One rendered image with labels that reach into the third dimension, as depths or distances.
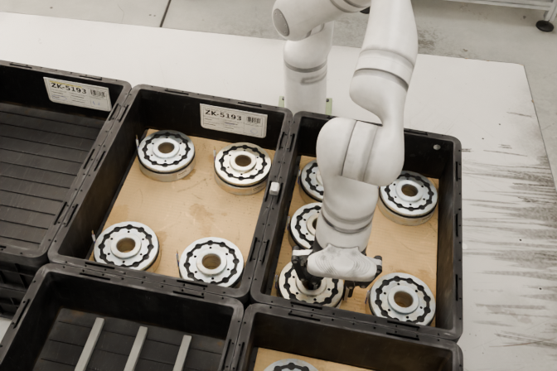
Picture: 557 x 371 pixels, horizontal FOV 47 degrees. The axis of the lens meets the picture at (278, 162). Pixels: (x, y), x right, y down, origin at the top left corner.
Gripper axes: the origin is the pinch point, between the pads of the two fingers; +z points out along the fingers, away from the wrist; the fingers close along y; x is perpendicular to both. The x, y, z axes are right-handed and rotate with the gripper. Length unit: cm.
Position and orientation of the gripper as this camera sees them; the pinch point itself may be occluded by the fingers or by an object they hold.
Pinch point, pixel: (331, 287)
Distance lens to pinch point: 103.2
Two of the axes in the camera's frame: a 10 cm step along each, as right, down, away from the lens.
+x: -1.0, 7.3, -6.7
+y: -9.9, -1.1, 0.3
